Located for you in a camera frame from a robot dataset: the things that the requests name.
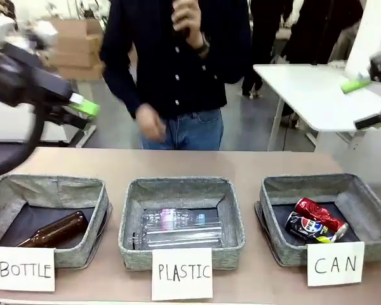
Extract background person in black clothes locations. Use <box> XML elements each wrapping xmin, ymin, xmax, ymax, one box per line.
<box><xmin>241</xmin><ymin>0</ymin><xmax>364</xmax><ymax>100</ymax></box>

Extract white background table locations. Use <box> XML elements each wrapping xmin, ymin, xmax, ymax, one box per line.
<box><xmin>252</xmin><ymin>63</ymin><xmax>381</xmax><ymax>153</ymax></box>

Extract white paper label BOTTLE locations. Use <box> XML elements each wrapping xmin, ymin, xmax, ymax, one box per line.
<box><xmin>0</xmin><ymin>246</ymin><xmax>56</xmax><ymax>292</ymax></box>

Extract crushed red soda can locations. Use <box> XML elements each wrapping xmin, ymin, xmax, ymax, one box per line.
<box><xmin>294</xmin><ymin>197</ymin><xmax>349</xmax><ymax>240</ymax></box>

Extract person's blue jeans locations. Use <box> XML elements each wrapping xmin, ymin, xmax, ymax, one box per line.
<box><xmin>139</xmin><ymin>107</ymin><xmax>225</xmax><ymax>151</ymax></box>

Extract clear plastic bottle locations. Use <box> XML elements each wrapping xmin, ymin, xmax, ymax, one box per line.
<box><xmin>126</xmin><ymin>207</ymin><xmax>225</xmax><ymax>251</ymax></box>

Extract white paper label PLASTIC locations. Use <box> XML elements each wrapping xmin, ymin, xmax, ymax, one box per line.
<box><xmin>150</xmin><ymin>248</ymin><xmax>214</xmax><ymax>302</ymax></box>

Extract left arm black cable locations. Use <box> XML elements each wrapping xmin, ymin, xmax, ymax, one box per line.
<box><xmin>0</xmin><ymin>103</ymin><xmax>46</xmax><ymax>179</ymax></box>

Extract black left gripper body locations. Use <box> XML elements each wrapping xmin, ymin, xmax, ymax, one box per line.
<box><xmin>0</xmin><ymin>43</ymin><xmax>74</xmax><ymax>108</ymax></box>

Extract closed flat cardboard box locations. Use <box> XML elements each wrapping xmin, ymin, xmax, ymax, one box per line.
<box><xmin>41</xmin><ymin>39</ymin><xmax>103</xmax><ymax>68</ymax></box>
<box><xmin>55</xmin><ymin>62</ymin><xmax>104</xmax><ymax>81</ymax></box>

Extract grey fabric basket labelled bottle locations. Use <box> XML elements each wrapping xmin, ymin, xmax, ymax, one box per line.
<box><xmin>0</xmin><ymin>173</ymin><xmax>113</xmax><ymax>269</ymax></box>

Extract person's left hand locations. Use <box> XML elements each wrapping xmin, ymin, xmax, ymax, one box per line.
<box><xmin>172</xmin><ymin>0</ymin><xmax>204</xmax><ymax>50</ymax></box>

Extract brown glass bottle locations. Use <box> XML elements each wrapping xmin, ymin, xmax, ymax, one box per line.
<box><xmin>15</xmin><ymin>210</ymin><xmax>90</xmax><ymax>248</ymax></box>

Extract white paper label CAN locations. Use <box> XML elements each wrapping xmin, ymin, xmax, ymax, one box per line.
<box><xmin>306</xmin><ymin>241</ymin><xmax>365</xmax><ymax>287</ymax></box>

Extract grey fabric basket labelled can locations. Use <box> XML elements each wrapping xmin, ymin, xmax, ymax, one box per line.
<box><xmin>255</xmin><ymin>173</ymin><xmax>381</xmax><ymax>268</ymax></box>

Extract person's right hand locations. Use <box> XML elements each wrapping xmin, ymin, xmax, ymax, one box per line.
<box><xmin>135</xmin><ymin>102</ymin><xmax>166</xmax><ymax>143</ymax></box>

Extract person in dark shirt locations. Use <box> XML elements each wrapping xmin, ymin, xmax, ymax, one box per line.
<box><xmin>99</xmin><ymin>0</ymin><xmax>253</xmax><ymax>121</ymax></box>

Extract grey fabric basket labelled plastic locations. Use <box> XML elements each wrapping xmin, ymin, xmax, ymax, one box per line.
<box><xmin>118</xmin><ymin>177</ymin><xmax>246</xmax><ymax>271</ymax></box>

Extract black Pepsi can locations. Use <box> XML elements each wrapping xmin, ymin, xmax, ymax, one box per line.
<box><xmin>284</xmin><ymin>210</ymin><xmax>338</xmax><ymax>245</ymax></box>

